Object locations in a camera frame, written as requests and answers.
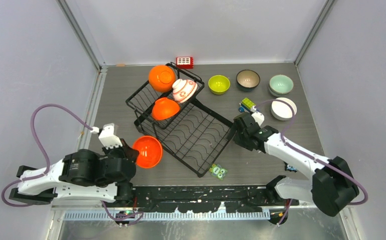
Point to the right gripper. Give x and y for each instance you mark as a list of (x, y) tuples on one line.
[(237, 139)]

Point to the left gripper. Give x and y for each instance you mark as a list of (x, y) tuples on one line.
[(129, 152)]

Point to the orange bowl shelf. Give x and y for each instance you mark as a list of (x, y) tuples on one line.
[(150, 151), (164, 108)]

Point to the white ribbed bowl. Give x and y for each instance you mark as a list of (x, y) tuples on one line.
[(280, 108)]

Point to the pale green ringed bowl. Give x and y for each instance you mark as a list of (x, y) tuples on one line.
[(275, 94)]

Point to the yellow green bowl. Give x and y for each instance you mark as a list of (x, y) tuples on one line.
[(219, 84)]

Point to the black wire dish rack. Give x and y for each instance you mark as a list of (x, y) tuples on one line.
[(195, 135)]

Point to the floral pale green bowl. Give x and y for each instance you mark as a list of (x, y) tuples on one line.
[(281, 84)]

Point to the white red patterned bowl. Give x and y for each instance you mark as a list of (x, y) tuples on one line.
[(183, 89)]

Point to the orange bowl top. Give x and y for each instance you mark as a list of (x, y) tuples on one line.
[(161, 78)]

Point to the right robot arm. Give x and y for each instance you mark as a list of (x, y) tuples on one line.
[(329, 183)]

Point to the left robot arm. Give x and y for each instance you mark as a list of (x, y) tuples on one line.
[(82, 175)]

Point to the toy brick car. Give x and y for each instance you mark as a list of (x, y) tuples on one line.
[(246, 105)]

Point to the green owl number tile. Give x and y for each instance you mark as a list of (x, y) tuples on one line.
[(218, 172)]

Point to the blue owl number tile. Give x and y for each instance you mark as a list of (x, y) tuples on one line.
[(290, 168)]

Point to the red toy brick block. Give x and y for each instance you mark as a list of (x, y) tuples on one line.
[(184, 62)]

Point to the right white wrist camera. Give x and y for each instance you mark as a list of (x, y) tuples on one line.
[(258, 117)]

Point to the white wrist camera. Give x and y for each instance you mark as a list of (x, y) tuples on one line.
[(258, 117), (107, 136)]

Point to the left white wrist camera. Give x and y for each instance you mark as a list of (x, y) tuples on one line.
[(107, 136)]

